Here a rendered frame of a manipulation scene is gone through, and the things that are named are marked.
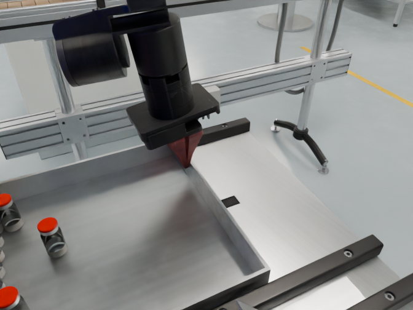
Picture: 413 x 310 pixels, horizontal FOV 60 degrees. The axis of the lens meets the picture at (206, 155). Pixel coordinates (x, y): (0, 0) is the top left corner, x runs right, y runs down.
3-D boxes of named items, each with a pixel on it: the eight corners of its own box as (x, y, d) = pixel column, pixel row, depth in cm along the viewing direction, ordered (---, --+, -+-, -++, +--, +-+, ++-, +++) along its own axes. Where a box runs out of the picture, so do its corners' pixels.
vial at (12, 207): (5, 235, 43) (-9, 208, 40) (4, 222, 44) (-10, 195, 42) (24, 229, 44) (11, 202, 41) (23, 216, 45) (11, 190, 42)
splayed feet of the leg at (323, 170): (321, 176, 185) (326, 155, 177) (267, 128, 221) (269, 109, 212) (332, 172, 188) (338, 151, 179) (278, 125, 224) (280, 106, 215)
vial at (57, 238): (49, 261, 40) (38, 236, 37) (47, 246, 41) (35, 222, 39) (69, 254, 41) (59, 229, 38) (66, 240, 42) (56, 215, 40)
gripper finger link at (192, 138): (145, 164, 51) (128, 110, 45) (190, 146, 53) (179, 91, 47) (161, 194, 46) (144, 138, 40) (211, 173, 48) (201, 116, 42)
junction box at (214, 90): (195, 115, 147) (194, 95, 141) (190, 109, 150) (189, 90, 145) (220, 108, 151) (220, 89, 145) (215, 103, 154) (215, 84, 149)
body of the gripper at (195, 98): (128, 120, 45) (111, 67, 41) (200, 93, 48) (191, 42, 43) (144, 147, 41) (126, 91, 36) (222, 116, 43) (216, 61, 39)
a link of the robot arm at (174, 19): (180, 16, 34) (175, -3, 38) (109, 29, 33) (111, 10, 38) (192, 80, 38) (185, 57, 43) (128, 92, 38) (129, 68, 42)
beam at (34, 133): (6, 160, 127) (-6, 132, 120) (5, 148, 132) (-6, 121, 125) (346, 75, 182) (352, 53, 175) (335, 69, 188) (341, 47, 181)
